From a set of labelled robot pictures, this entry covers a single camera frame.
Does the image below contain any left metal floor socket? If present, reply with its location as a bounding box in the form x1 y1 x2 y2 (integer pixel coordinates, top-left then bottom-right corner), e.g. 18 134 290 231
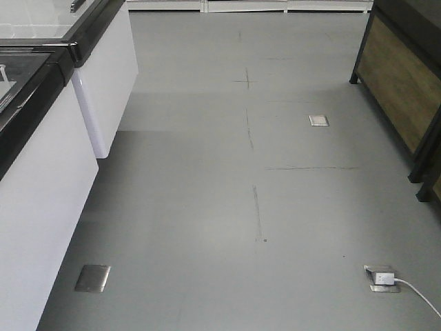
74 265 111 293

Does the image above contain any white power cable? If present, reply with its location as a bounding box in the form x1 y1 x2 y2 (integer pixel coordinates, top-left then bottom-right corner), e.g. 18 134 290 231
393 277 441 320

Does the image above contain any far metal floor socket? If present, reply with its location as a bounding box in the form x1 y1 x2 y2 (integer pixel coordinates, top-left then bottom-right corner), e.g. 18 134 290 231
308 114 329 127

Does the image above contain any far white chest freezer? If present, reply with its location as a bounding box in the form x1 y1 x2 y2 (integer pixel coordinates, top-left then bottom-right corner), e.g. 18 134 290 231
1 1 139 159

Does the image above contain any wood panel black cabinet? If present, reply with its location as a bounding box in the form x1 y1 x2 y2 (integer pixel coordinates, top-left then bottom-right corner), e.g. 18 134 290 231
349 1 440 202

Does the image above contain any white chest freezer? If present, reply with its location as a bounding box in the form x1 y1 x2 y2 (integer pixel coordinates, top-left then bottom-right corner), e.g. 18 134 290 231
1 1 139 159
1 48 99 330

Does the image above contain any white power adapter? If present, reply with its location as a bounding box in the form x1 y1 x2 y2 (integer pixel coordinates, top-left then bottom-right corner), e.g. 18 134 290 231
372 272 396 286

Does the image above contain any near white chest freezer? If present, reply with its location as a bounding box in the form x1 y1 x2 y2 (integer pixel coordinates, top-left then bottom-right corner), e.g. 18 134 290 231
1 48 99 330

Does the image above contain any open metal floor socket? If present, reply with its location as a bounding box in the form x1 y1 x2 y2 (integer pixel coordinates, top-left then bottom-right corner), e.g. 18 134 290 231
364 265 400 293

